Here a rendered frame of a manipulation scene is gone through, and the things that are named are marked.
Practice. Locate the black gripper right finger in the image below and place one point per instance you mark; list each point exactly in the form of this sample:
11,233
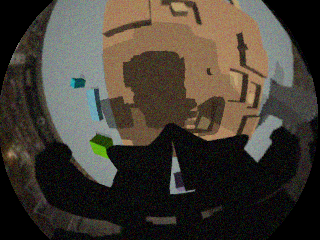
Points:
194,153

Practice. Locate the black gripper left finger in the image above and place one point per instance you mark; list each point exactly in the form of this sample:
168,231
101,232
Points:
157,156

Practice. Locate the green block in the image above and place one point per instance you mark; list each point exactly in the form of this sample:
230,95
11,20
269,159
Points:
100,145

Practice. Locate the tan wooden puzzle board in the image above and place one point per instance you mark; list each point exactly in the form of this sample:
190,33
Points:
161,69

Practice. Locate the small teal block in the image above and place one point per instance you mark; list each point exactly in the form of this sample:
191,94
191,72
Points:
77,83

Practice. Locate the purple block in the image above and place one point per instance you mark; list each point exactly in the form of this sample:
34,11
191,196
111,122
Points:
179,182

